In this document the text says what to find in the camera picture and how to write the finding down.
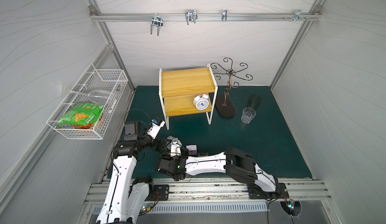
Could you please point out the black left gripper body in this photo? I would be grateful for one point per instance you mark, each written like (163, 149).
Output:
(164, 145)

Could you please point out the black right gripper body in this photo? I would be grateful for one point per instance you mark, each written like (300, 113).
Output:
(166, 166)

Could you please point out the white square alarm clock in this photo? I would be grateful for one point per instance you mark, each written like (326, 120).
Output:
(192, 150)

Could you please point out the white twin-bell alarm clock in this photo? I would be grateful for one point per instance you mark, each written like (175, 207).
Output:
(201, 101)

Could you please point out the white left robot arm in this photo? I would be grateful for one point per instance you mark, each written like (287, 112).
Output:
(123, 202)

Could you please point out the dark cup holder stand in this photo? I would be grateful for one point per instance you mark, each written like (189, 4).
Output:
(222, 102)

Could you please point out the clear wine glass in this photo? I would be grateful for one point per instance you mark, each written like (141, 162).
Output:
(97, 96)

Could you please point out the green snack bag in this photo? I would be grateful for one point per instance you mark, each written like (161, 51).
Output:
(82, 114)

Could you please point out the clear drinking glass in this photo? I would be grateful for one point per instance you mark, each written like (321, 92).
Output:
(248, 114)

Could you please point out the dark tinted glass cup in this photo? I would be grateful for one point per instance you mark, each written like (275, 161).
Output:
(254, 101)

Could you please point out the metal double hook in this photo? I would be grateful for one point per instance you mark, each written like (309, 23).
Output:
(157, 23)
(191, 16)

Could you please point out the black round floor device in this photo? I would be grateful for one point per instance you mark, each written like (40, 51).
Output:
(291, 207)

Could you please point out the metal single hook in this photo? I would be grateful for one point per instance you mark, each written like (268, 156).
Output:
(224, 15)

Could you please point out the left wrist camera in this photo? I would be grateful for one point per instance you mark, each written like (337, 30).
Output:
(156, 125)

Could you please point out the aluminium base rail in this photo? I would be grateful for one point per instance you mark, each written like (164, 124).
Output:
(224, 195)

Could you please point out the wooden two-tier white-frame shelf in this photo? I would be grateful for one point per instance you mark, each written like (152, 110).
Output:
(178, 88)

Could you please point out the white wire basket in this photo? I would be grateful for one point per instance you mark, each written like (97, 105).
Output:
(113, 80)

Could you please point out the aluminium wall rail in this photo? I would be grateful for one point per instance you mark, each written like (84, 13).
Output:
(202, 17)

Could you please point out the metal bracket hook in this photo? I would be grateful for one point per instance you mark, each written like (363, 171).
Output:
(297, 17)

